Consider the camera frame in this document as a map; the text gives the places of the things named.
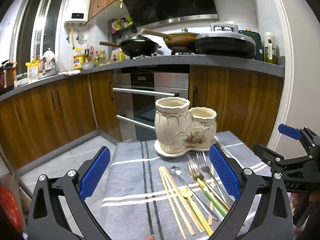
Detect black spice rack with bottles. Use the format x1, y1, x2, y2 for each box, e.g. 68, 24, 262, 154
111, 17, 137, 43

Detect brown pan with wooden handle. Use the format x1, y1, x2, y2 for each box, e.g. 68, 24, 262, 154
140, 28, 200, 52

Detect yellow food bags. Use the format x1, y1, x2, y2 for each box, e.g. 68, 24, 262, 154
26, 60, 40, 83

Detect wooden base cabinet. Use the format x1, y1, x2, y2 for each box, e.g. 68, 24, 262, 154
0, 70, 123, 171
189, 65, 284, 151

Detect cream ceramic saucer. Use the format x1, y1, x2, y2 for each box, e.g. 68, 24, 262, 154
154, 140, 213, 159

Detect bronze metal fork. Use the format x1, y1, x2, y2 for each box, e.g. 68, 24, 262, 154
187, 159, 227, 207

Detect flower-shaped metal spoon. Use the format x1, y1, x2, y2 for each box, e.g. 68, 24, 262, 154
171, 165, 219, 221

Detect grey kitchen countertop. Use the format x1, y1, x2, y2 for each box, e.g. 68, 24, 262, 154
0, 54, 285, 103

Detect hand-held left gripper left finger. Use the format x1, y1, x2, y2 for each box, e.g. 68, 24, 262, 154
27, 146, 111, 240

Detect black silver electric griddle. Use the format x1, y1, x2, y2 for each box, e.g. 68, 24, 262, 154
195, 23, 256, 60

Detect silver metal fork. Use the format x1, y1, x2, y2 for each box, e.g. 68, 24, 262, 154
196, 152, 233, 205

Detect window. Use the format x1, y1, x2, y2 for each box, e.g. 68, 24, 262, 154
16, 0, 67, 68

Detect red plastic bag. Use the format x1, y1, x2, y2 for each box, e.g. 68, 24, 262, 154
0, 185, 24, 233

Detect black wok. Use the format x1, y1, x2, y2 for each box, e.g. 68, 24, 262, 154
99, 36, 162, 57

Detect yellow handled utensil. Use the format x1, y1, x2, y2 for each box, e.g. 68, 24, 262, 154
180, 187, 214, 234

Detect white water heater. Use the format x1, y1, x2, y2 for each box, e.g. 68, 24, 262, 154
64, 0, 92, 27

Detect green kitchen appliance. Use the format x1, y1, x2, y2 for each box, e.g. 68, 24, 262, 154
239, 30, 264, 61

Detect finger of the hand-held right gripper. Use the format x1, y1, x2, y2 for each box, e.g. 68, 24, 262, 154
278, 124, 320, 155
253, 143, 304, 172

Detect person's right hand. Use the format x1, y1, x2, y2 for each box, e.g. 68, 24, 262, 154
291, 188, 320, 222

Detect white door frame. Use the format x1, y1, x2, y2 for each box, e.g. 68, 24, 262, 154
271, 0, 312, 145

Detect white hanging towel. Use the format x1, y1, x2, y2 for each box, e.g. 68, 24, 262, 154
41, 50, 57, 73

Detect grey plaid cloth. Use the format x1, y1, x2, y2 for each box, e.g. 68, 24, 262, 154
100, 130, 273, 240

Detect cream ceramic utensil holder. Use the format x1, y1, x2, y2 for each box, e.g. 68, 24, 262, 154
154, 97, 217, 154

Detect brown containers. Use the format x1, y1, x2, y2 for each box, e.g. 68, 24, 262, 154
0, 60, 17, 91

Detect black range hood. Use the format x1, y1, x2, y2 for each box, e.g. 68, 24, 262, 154
117, 0, 218, 29

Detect row of condiment bottles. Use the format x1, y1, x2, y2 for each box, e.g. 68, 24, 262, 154
84, 45, 113, 63

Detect yellow cooking oil bottle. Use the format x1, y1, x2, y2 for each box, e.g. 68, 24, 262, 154
73, 48, 84, 70

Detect white oil dispenser bottle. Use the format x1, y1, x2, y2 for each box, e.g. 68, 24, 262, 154
264, 32, 278, 64

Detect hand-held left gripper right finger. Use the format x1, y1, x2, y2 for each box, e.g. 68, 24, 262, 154
209, 143, 293, 240

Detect steel built-in oven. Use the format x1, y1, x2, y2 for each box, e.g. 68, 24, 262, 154
113, 72, 190, 142

